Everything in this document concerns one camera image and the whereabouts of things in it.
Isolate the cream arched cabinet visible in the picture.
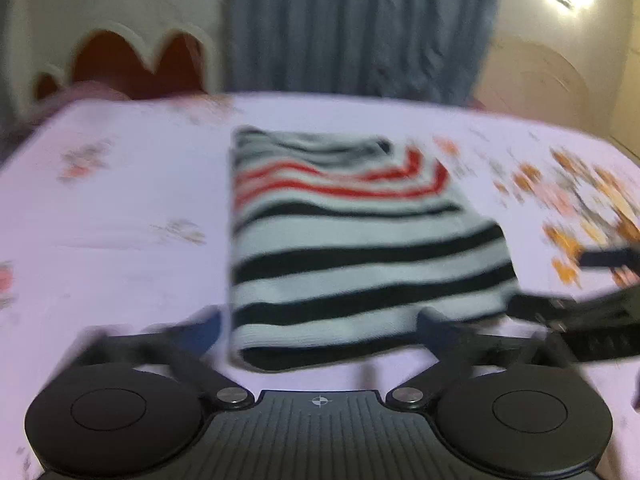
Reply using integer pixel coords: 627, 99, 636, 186
472, 35, 618, 133

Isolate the floral lilac bedsheet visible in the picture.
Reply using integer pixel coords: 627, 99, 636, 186
0, 92, 640, 480

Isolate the pink pillow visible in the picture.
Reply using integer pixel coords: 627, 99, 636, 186
27, 81, 133, 118

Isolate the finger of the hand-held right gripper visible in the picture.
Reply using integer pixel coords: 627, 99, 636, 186
576, 247, 640, 270
506, 292, 583, 331

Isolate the grey curtain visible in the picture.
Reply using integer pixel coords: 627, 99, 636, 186
222, 0, 503, 106

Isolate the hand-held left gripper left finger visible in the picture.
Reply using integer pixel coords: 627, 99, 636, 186
75, 307, 255, 408

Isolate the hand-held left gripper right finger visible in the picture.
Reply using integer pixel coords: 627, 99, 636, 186
386, 307, 571, 408

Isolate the black white red striped shirt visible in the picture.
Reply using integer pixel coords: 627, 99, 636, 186
227, 127, 521, 373

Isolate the red and white headboard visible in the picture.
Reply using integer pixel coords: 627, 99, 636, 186
30, 22, 218, 103

